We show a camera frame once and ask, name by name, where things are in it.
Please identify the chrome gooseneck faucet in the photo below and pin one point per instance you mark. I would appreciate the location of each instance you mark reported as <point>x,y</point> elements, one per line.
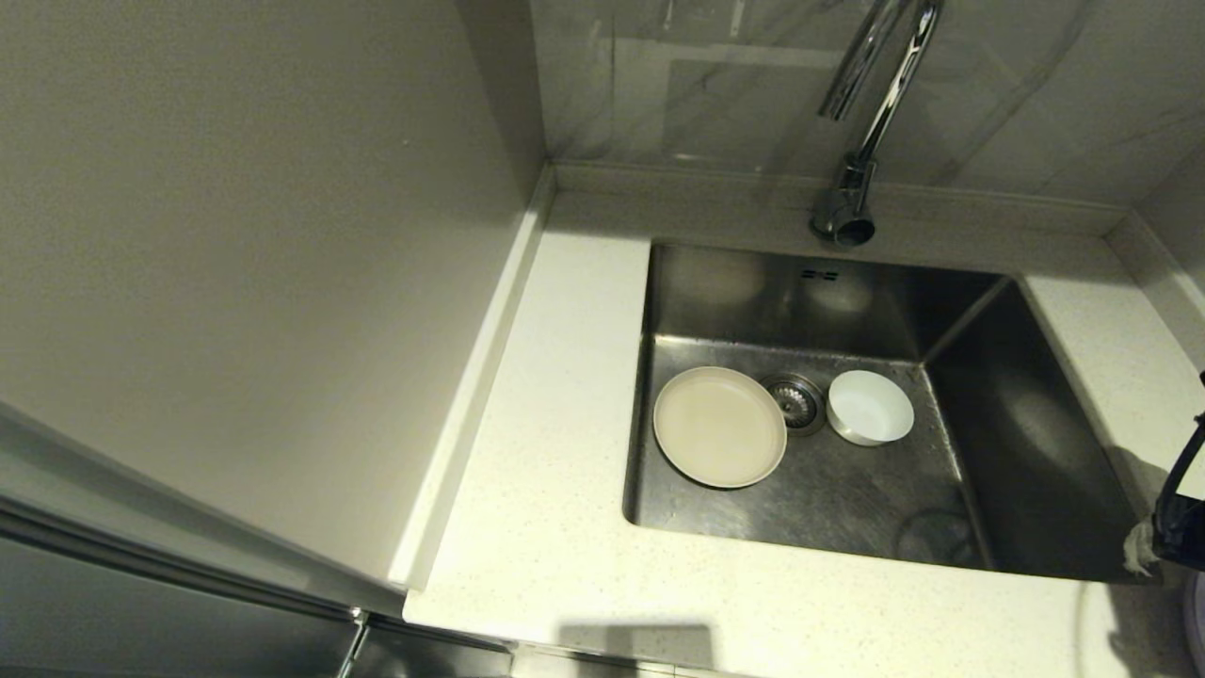
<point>844,193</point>

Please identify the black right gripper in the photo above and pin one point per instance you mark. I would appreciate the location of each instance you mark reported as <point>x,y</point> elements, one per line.
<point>1184,537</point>

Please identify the grey glossy cabinet door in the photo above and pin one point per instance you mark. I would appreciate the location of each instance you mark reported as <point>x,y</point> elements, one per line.
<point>141,612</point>

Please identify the purple round plate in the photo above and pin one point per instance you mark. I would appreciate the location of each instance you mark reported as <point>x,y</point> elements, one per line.
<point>1198,621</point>

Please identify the beige round plate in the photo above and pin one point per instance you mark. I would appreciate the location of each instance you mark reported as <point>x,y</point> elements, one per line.
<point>720,428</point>

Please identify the tall beige cabinet side panel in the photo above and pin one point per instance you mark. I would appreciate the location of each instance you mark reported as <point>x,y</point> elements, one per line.
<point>235,235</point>

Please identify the stainless steel sink basin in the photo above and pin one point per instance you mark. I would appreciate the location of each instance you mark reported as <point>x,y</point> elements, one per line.
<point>847,508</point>

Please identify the white bowl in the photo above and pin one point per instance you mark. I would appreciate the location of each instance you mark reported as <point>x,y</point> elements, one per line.
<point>871,407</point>

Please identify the metal sink drain strainer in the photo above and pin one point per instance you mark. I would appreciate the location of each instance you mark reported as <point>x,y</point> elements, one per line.
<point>798,405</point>

